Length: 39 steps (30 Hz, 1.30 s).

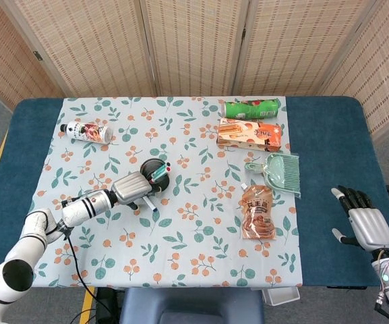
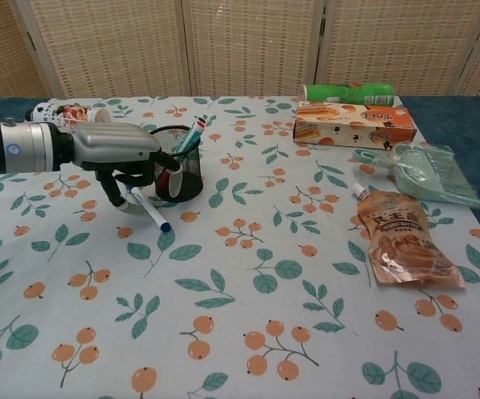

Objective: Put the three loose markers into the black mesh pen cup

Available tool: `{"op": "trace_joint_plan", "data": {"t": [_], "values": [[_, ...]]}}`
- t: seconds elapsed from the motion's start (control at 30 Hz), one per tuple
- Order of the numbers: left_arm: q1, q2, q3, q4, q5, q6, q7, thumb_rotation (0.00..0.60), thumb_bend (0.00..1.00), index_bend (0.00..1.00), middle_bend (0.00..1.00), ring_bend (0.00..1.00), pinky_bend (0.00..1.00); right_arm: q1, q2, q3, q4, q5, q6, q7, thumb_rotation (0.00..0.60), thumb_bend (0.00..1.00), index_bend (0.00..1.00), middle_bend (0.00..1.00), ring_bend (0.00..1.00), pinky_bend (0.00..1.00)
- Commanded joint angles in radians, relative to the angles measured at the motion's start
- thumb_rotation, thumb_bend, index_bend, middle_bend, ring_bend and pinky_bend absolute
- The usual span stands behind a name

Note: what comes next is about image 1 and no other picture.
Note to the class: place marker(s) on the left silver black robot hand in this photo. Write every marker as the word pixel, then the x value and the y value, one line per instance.
pixel 131 189

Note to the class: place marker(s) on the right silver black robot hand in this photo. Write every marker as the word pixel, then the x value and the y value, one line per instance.
pixel 369 229

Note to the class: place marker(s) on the blue white pen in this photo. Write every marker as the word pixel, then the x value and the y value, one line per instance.
pixel 151 204

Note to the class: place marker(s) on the red-capped marker pen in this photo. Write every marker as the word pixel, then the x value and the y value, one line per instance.
pixel 162 174

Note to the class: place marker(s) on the black-capped marker pen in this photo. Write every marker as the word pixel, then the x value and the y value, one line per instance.
pixel 160 169

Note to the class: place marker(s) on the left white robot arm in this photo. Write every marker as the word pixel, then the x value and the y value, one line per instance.
pixel 86 207

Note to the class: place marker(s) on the black mesh pen cup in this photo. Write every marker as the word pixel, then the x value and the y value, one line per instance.
pixel 164 185

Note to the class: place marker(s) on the white bottle with black cap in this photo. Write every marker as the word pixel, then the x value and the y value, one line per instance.
pixel 86 132

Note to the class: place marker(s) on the floral leaf print tablecloth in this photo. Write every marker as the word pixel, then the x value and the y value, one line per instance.
pixel 187 236

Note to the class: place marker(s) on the green mini broom dustpan set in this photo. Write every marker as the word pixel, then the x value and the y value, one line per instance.
pixel 278 173

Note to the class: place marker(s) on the white plastic box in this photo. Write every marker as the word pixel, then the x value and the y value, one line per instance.
pixel 280 297

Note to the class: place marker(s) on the brown peanut butter pouch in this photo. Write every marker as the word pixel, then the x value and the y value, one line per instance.
pixel 258 216

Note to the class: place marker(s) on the orange biscuit box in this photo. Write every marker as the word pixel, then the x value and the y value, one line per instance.
pixel 248 135

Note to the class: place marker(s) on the blue padded seat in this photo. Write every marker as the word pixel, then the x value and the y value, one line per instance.
pixel 190 307

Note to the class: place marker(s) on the green chips can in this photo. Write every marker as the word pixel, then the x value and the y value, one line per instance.
pixel 248 109

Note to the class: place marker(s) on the woven bamboo folding screen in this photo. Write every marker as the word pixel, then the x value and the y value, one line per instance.
pixel 194 44

